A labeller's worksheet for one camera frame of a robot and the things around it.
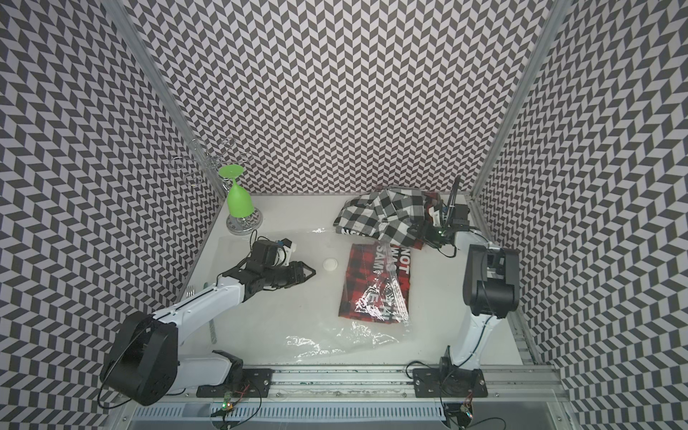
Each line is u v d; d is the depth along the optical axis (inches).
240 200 34.3
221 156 42.6
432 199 41.0
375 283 33.2
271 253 27.5
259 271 26.4
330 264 38.0
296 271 29.8
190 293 35.0
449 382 26.7
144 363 16.1
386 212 38.8
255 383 28.8
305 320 33.7
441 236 33.6
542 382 29.9
